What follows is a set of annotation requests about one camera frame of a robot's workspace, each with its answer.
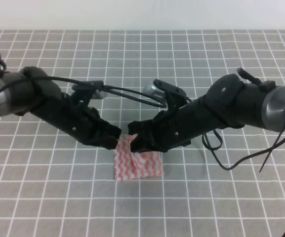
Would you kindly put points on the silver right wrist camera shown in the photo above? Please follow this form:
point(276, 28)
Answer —
point(167, 94)

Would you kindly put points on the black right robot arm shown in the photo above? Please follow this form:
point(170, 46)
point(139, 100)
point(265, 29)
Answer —
point(233, 101)

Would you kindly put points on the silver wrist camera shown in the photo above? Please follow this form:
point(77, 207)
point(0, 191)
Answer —
point(167, 94)
point(87, 91)

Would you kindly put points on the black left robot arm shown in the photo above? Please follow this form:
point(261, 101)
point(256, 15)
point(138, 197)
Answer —
point(23, 90)

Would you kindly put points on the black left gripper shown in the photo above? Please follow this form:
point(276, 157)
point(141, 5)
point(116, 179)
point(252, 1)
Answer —
point(79, 122)

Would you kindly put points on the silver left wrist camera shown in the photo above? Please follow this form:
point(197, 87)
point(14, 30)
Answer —
point(87, 91)

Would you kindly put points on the pink white wavy striped towel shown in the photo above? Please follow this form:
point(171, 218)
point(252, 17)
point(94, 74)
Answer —
point(130, 166)

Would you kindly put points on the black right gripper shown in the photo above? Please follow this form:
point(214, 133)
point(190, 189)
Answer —
point(169, 129)

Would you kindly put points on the grey grid tablecloth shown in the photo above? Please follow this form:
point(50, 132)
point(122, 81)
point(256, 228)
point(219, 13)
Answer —
point(53, 186)

